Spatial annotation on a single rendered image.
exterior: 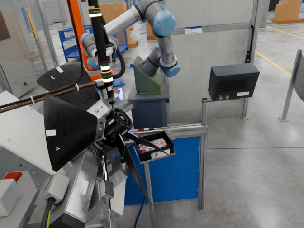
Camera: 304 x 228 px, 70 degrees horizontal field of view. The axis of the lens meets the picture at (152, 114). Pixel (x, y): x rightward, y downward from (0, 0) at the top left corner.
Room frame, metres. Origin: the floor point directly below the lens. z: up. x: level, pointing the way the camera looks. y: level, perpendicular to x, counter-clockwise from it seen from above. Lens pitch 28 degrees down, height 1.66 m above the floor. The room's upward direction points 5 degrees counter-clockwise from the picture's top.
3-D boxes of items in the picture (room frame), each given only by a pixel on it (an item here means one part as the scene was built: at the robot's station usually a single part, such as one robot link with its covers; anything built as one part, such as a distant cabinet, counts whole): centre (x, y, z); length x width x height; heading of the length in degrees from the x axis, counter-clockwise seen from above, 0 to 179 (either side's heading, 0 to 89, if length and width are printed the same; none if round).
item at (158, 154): (1.09, 0.01, 0.85); 0.22 x 0.17 x 0.07; 105
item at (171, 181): (1.25, 0.08, 0.45); 0.82 x 0.02 x 0.66; 90
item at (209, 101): (1.26, -0.45, 1.04); 0.24 x 0.03 x 0.03; 90
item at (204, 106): (1.26, -0.35, 0.96); 0.03 x 0.03 x 0.20; 0
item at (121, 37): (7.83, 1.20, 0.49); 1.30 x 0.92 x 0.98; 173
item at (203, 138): (1.26, -0.35, 0.39); 0.04 x 0.04 x 0.78; 0
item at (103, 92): (0.89, 0.18, 1.32); 0.09 x 0.07 x 0.10; 125
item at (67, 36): (7.92, 2.22, 0.49); 1.27 x 0.88 x 0.98; 173
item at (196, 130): (1.25, 0.08, 0.82); 0.90 x 0.04 x 0.08; 90
